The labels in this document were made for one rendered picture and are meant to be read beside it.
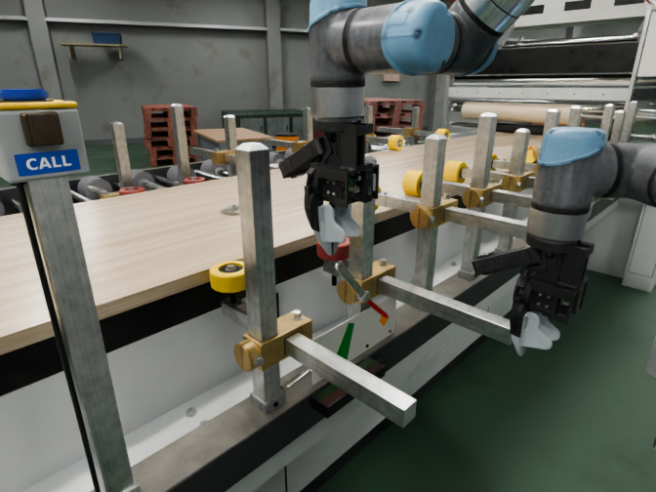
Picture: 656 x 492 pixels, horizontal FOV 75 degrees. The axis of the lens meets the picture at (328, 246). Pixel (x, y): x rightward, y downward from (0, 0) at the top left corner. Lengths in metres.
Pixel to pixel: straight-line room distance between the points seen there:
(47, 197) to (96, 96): 10.11
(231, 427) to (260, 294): 0.24
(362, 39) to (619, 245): 3.06
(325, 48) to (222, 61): 10.10
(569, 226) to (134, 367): 0.75
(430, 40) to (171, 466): 0.67
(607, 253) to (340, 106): 3.04
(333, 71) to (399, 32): 0.11
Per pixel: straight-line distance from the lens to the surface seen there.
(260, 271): 0.66
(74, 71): 10.65
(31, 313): 0.82
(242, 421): 0.80
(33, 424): 0.87
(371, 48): 0.54
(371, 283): 0.87
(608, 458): 1.95
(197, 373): 0.97
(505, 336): 0.78
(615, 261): 3.50
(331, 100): 0.59
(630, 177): 0.69
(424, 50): 0.51
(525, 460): 1.82
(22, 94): 0.50
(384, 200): 1.14
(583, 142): 0.65
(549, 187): 0.66
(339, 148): 0.62
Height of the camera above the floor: 1.24
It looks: 21 degrees down
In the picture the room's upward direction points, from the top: straight up
